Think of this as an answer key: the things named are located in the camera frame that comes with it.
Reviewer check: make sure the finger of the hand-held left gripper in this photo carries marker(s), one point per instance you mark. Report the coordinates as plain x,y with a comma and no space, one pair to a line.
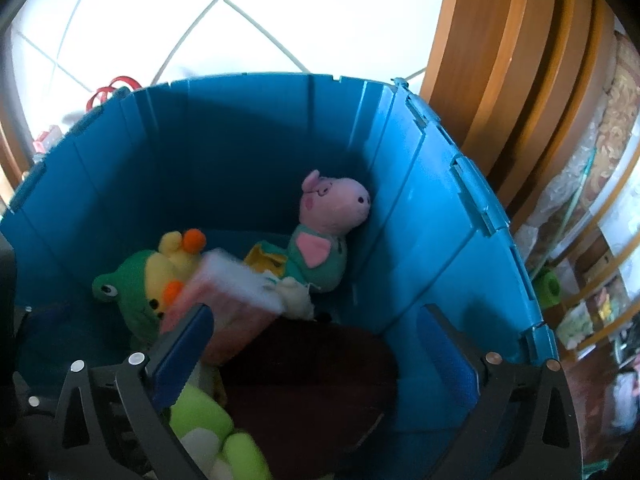
35,402

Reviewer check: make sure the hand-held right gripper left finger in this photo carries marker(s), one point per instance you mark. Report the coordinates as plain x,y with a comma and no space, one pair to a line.
177,360

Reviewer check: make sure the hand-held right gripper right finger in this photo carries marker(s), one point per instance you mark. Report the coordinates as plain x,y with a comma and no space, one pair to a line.
450,360

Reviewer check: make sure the light green plush toy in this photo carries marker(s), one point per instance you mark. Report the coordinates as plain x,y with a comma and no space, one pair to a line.
200,410

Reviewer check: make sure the pink tissue pack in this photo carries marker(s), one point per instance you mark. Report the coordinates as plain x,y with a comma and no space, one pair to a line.
225,290

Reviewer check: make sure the green frog duck plush toy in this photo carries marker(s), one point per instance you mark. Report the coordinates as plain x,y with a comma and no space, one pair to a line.
135,285

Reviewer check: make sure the maroon cloth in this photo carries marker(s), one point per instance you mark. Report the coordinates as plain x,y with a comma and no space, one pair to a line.
310,385

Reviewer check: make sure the pink pig plush toy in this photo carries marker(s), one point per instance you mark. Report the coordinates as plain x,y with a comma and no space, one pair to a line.
330,205

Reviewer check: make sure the blue plastic container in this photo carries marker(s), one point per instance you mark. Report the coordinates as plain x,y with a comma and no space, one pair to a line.
225,160

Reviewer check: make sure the green cup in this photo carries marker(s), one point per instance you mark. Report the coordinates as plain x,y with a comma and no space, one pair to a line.
546,287

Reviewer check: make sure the small pink box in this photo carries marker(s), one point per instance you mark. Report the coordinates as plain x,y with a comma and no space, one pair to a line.
47,140

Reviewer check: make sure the wooden shelf unit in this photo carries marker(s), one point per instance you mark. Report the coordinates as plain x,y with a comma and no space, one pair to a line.
610,260

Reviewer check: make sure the wooden door frame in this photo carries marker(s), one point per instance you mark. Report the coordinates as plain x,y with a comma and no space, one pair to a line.
480,60

